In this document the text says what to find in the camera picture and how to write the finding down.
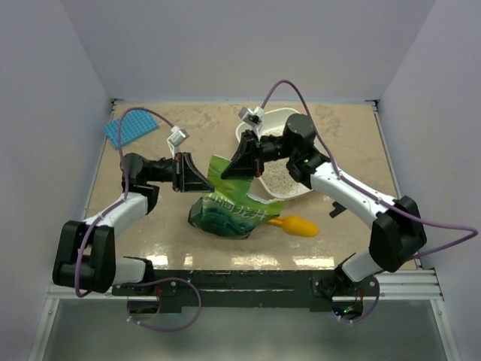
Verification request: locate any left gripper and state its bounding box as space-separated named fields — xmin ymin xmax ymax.
xmin=145 ymin=152 xmax=214 ymax=193

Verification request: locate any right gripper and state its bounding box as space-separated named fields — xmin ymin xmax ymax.
xmin=222 ymin=129 xmax=298 ymax=178

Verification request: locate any green litter bag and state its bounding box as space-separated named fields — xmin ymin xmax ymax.
xmin=188 ymin=155 xmax=283 ymax=239

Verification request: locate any yellow plastic scoop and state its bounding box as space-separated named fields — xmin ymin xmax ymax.
xmin=267 ymin=216 xmax=319 ymax=238

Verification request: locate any black bag clip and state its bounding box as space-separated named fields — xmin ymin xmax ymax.
xmin=329 ymin=201 xmax=346 ymax=218

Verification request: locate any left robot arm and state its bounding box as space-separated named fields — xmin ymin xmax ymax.
xmin=52 ymin=153 xmax=214 ymax=297

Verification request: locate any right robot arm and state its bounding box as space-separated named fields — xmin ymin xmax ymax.
xmin=221 ymin=108 xmax=427 ymax=296

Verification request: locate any grey cat litter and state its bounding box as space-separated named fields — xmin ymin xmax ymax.
xmin=261 ymin=129 xmax=305 ymax=196

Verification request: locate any white litter box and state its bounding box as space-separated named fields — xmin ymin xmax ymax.
xmin=235 ymin=108 xmax=316 ymax=200

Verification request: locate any blue studded plate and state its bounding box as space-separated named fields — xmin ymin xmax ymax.
xmin=103 ymin=107 xmax=159 ymax=150

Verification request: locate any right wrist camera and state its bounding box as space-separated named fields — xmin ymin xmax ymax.
xmin=238 ymin=107 xmax=265 ymax=138

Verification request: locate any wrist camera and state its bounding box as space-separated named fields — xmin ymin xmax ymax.
xmin=238 ymin=107 xmax=265 ymax=138
xmin=166 ymin=126 xmax=189 ymax=159

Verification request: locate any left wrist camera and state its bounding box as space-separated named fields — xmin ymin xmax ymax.
xmin=166 ymin=126 xmax=189 ymax=159

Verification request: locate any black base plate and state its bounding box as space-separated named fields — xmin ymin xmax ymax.
xmin=112 ymin=269 xmax=380 ymax=316

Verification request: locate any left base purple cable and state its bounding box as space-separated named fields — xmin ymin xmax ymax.
xmin=126 ymin=278 xmax=203 ymax=332

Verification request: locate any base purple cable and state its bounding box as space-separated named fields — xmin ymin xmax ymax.
xmin=336 ymin=291 xmax=381 ymax=324
xmin=126 ymin=278 xmax=203 ymax=332

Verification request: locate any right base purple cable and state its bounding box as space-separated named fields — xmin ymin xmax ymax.
xmin=336 ymin=291 xmax=381 ymax=324

